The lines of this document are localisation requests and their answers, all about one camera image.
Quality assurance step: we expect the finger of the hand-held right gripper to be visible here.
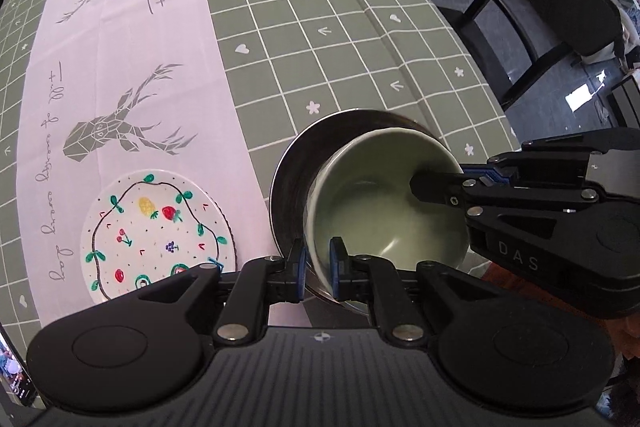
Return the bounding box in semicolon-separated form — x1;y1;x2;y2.
459;139;596;184
410;170;601;220

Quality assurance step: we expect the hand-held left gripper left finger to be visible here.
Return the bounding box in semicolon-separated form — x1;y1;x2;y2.
137;238;307;342

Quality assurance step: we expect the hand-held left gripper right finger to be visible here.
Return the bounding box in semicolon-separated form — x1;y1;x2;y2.
329;237;496;342

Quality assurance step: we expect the green ceramic bowl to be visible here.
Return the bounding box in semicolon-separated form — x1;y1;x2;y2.
305;127;471;303

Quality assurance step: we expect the dark metal plate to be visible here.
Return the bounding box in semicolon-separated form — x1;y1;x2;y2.
269;108;453;315

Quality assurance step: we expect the white fruit painted plate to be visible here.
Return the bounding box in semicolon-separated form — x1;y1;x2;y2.
80;169;236;305

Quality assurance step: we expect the green grid tablecloth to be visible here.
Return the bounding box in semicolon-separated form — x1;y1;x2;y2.
0;0;521;333

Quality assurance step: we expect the white deer print table runner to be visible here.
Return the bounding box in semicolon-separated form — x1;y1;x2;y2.
15;0;321;328

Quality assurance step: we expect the smartphone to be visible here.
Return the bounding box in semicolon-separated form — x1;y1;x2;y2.
0;332;36;408

